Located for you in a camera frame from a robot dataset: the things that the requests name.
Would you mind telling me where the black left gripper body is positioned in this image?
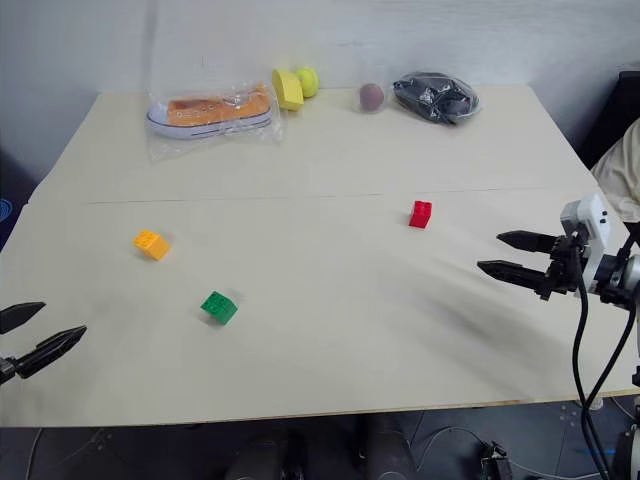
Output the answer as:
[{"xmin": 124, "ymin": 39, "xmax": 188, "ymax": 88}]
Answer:
[{"xmin": 0, "ymin": 354, "xmax": 21, "ymax": 387}]

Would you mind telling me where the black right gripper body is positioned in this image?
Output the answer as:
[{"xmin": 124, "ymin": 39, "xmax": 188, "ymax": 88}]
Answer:
[{"xmin": 538, "ymin": 233, "xmax": 589, "ymax": 302}]

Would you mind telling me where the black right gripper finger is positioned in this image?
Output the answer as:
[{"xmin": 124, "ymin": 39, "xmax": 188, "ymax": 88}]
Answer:
[
  {"xmin": 496, "ymin": 230, "xmax": 557, "ymax": 255},
  {"xmin": 476, "ymin": 259, "xmax": 552, "ymax": 295}
]

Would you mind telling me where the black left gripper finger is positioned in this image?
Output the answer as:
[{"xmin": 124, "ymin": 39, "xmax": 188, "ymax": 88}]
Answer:
[
  {"xmin": 0, "ymin": 301, "xmax": 48, "ymax": 336},
  {"xmin": 14, "ymin": 325, "xmax": 89, "ymax": 380}
]

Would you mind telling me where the red toy brick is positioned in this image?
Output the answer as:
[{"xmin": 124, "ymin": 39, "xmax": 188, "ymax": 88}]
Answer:
[{"xmin": 408, "ymin": 200, "xmax": 434, "ymax": 230}]

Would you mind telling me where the person in beige clothing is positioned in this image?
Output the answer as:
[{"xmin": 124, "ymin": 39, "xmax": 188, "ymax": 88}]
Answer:
[{"xmin": 590, "ymin": 121, "xmax": 640, "ymax": 224}]

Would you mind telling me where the yellow toy brick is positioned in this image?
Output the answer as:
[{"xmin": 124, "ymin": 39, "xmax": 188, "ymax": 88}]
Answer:
[{"xmin": 131, "ymin": 229, "xmax": 172, "ymax": 262}]

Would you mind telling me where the black chair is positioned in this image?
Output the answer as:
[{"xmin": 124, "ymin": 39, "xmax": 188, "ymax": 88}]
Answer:
[{"xmin": 578, "ymin": 70, "xmax": 640, "ymax": 170}]

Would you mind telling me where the green toy brick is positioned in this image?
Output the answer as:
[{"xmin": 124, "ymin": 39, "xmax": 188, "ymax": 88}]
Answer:
[{"xmin": 200, "ymin": 290, "xmax": 239, "ymax": 326}]

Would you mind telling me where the black floor clamp device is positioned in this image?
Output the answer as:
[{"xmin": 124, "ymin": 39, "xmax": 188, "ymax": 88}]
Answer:
[{"xmin": 478, "ymin": 440, "xmax": 515, "ymax": 480}]

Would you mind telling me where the dark red ball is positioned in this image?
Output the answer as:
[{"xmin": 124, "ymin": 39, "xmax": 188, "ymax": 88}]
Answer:
[{"xmin": 359, "ymin": 83, "xmax": 386, "ymax": 112}]

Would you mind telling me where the clear plastic shoe bag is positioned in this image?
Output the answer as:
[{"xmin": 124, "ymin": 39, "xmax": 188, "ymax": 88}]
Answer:
[{"xmin": 144, "ymin": 74, "xmax": 286, "ymax": 166}]

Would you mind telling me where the clear plastic cup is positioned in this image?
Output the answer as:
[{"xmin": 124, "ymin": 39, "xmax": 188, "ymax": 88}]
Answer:
[{"xmin": 350, "ymin": 53, "xmax": 392, "ymax": 114}]

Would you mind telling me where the yellow-green round ball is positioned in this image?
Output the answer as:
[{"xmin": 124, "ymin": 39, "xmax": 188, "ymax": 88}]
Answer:
[{"xmin": 295, "ymin": 66, "xmax": 320, "ymax": 99}]

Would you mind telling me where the orange canvas shoe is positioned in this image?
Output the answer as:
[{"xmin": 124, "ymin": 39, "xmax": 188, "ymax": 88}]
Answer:
[{"xmin": 146, "ymin": 84, "xmax": 275, "ymax": 140}]

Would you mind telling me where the yellow foam wedge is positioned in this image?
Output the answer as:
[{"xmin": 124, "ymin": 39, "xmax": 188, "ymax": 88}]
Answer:
[{"xmin": 271, "ymin": 68, "xmax": 306, "ymax": 111}]

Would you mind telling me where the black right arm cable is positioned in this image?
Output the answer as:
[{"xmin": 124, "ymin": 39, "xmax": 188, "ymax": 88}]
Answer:
[{"xmin": 570, "ymin": 234, "xmax": 640, "ymax": 480}]

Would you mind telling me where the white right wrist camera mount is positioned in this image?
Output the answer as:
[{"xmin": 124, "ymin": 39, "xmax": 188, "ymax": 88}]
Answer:
[{"xmin": 559, "ymin": 192, "xmax": 615, "ymax": 294}]

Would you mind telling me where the blue cable coil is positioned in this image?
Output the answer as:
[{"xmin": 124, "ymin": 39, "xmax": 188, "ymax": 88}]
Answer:
[{"xmin": 0, "ymin": 198, "xmax": 15, "ymax": 240}]

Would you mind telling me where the white floor cable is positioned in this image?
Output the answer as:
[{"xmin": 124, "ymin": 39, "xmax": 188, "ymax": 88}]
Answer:
[{"xmin": 417, "ymin": 425, "xmax": 604, "ymax": 477}]

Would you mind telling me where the bagged black cable bundle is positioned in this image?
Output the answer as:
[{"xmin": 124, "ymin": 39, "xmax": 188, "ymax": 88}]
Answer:
[{"xmin": 391, "ymin": 70, "xmax": 483, "ymax": 127}]

